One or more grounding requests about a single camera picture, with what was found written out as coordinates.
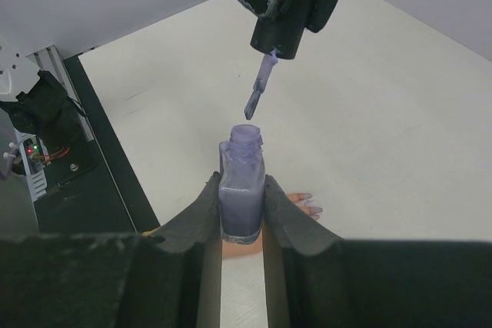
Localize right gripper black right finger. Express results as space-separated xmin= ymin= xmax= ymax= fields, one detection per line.
xmin=263 ymin=177 xmax=491 ymax=327

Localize mannequin hand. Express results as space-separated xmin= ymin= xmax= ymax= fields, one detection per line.
xmin=222 ymin=193 xmax=323 ymax=259

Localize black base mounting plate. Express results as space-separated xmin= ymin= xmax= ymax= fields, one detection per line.
xmin=34 ymin=47 xmax=159 ymax=234

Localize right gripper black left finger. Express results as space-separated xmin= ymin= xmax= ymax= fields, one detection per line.
xmin=1 ymin=173 xmax=221 ymax=327

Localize purple nail polish bottle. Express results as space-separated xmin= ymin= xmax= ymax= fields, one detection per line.
xmin=218 ymin=124 xmax=265 ymax=245

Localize nail polish brush cap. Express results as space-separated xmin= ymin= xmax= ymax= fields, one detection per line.
xmin=244 ymin=14 xmax=305 ymax=121

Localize left white cable duct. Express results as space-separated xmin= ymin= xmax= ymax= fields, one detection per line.
xmin=15 ymin=131 xmax=47 ymax=202

